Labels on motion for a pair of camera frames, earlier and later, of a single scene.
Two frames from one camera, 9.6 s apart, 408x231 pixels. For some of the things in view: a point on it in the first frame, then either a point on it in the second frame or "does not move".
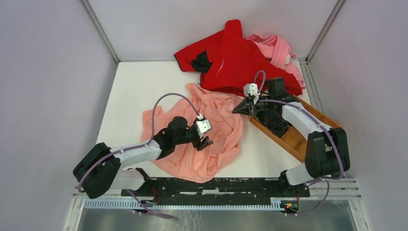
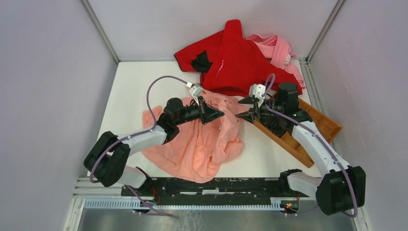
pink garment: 279,51 does not move
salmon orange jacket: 184,161 does not move
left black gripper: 199,145 to 207,112
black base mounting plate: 212,188 does not move
